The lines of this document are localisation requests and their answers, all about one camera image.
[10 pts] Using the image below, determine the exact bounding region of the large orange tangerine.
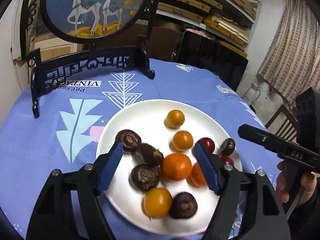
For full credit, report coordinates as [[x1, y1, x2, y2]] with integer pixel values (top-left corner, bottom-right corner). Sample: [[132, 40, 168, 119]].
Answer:
[[161, 153, 192, 182]]

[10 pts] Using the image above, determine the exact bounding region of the pink cloth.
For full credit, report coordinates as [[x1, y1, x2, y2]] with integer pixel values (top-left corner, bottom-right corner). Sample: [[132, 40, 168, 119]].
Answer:
[[186, 29, 213, 39]]

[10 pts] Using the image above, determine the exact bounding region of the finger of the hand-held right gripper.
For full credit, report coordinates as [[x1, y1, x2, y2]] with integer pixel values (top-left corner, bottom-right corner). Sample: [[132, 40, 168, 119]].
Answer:
[[237, 124, 285, 157]]

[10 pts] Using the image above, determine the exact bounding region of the small orange kumquat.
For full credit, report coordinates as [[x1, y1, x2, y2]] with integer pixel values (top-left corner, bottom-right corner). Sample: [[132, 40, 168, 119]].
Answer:
[[187, 162, 208, 188], [172, 131, 194, 152]]

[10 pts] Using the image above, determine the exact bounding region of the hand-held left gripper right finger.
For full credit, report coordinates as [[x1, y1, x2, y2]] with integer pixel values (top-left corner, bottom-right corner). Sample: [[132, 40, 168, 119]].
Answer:
[[194, 141, 292, 240]]

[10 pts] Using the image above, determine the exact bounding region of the white oval plate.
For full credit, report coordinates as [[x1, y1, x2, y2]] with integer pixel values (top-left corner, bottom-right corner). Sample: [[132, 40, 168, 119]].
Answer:
[[96, 99, 243, 237]]

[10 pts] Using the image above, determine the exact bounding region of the brown cardboard box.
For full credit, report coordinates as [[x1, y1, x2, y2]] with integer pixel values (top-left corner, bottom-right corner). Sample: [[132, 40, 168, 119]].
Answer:
[[75, 22, 183, 63]]

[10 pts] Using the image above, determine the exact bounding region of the person's right forearm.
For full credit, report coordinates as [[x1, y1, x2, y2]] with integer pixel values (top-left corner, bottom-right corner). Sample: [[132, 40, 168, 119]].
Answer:
[[285, 192, 320, 240]]

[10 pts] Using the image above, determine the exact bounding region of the blue printed tablecloth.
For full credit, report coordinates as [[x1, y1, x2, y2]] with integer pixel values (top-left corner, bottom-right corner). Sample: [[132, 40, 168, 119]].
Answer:
[[0, 58, 288, 240]]

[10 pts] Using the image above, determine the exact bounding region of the round deer screen black stand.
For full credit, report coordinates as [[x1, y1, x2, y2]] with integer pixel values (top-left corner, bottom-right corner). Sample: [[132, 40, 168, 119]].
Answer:
[[20, 0, 165, 118]]

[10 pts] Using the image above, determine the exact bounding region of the dark wooden chair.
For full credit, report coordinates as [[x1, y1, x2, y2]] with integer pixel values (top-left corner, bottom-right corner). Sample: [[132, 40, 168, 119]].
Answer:
[[264, 104, 299, 137]]

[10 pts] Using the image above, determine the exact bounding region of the beige checked curtain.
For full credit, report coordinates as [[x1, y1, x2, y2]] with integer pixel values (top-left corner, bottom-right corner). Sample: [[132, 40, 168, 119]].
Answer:
[[257, 0, 320, 108]]

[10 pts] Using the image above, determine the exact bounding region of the dark red plum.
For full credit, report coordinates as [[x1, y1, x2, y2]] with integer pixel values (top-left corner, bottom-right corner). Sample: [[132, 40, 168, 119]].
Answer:
[[219, 155, 235, 167], [192, 137, 215, 155]]

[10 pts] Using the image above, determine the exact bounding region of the yellow-orange kumquat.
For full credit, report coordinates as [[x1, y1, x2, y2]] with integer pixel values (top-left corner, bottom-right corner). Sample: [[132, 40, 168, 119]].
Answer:
[[164, 109, 185, 128], [144, 187, 173, 218]]

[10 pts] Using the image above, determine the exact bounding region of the white shelf rack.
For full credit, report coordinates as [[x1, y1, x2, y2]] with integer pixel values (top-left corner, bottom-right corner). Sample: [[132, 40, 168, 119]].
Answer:
[[155, 0, 262, 55]]

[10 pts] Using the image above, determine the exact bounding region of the person's right hand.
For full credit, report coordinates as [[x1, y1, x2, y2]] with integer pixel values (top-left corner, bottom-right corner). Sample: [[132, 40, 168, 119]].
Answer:
[[276, 160, 318, 205]]

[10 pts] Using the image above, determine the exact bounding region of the black flat panel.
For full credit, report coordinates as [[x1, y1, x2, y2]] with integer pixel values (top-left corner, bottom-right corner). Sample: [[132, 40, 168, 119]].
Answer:
[[176, 29, 248, 93]]

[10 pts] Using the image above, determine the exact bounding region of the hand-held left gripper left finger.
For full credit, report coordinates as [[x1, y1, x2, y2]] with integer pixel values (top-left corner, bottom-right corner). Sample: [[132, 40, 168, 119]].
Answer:
[[25, 141, 123, 240]]

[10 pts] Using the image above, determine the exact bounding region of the white thermos jug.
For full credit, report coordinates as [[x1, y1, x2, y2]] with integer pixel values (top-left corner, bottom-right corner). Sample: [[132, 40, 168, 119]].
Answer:
[[244, 83, 261, 107]]

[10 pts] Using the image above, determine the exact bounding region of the dark brown water chestnut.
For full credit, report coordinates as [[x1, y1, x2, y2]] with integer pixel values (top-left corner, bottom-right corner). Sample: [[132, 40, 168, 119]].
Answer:
[[169, 192, 198, 219], [130, 164, 162, 192], [115, 129, 142, 153], [219, 138, 236, 156], [136, 143, 164, 167]]

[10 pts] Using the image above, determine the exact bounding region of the stack of wooden boxes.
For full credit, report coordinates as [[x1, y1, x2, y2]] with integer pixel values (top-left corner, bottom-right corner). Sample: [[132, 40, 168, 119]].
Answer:
[[155, 0, 259, 53]]

